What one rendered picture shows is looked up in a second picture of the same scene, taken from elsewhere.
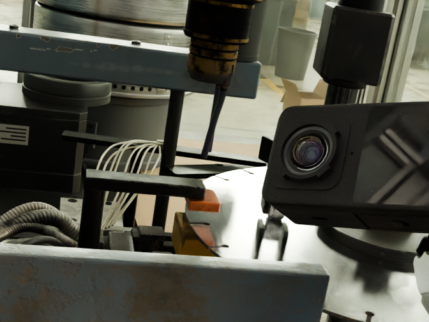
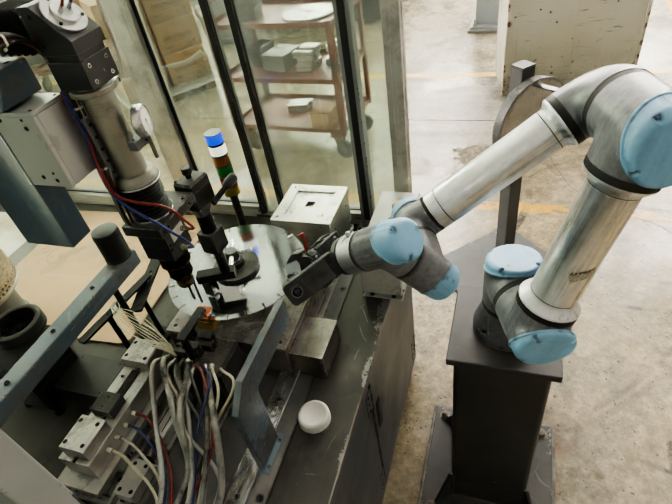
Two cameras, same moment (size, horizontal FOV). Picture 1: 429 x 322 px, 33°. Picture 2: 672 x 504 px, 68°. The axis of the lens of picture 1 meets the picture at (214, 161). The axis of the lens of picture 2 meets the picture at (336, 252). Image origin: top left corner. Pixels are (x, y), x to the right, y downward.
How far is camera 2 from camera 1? 0.73 m
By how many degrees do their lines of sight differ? 51
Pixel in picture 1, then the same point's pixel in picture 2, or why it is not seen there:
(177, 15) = not seen: outside the picture
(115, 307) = (265, 350)
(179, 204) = not seen: hidden behind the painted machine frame
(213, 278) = (272, 324)
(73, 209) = (135, 356)
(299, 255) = (241, 297)
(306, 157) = (299, 293)
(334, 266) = (251, 290)
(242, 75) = (132, 259)
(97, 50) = (89, 304)
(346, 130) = (300, 283)
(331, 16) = (209, 240)
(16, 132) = not seen: hidden behind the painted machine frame
